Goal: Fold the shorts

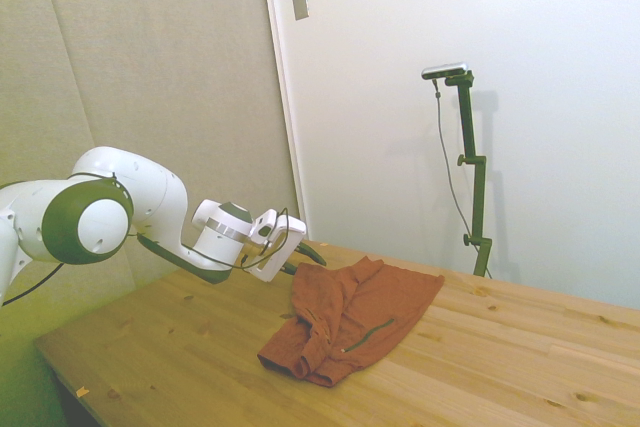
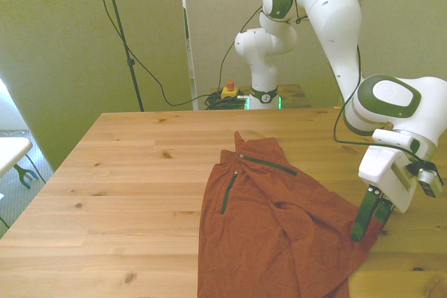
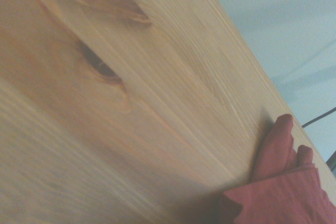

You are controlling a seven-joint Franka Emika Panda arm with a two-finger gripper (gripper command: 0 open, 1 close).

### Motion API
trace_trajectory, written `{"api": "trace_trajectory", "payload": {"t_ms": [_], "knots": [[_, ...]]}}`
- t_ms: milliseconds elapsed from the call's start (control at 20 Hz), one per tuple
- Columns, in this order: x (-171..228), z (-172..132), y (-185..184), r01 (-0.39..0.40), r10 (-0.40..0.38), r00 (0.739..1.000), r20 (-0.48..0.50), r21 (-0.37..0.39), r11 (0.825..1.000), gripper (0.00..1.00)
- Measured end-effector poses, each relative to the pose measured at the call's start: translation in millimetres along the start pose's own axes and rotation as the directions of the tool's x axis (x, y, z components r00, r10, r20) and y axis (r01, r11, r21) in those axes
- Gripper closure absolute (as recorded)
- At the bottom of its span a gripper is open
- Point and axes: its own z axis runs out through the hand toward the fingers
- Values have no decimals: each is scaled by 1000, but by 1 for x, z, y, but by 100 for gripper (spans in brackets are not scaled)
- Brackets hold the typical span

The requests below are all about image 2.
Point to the black forked table leg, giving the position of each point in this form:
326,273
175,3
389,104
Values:
22,174

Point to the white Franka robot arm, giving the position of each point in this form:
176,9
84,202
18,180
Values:
331,5

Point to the rust orange shorts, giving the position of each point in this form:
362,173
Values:
262,235

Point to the yellow emergency stop button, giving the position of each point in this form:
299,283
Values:
230,93

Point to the white folding table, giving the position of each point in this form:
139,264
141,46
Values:
12,151

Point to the black tripod pole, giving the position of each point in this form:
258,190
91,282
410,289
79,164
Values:
131,63

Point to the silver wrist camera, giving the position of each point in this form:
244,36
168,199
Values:
430,181

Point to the white panel edge strip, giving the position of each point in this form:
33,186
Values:
192,78

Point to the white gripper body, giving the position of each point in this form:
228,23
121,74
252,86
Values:
379,169

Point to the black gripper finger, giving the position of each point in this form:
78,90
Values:
385,211
363,214

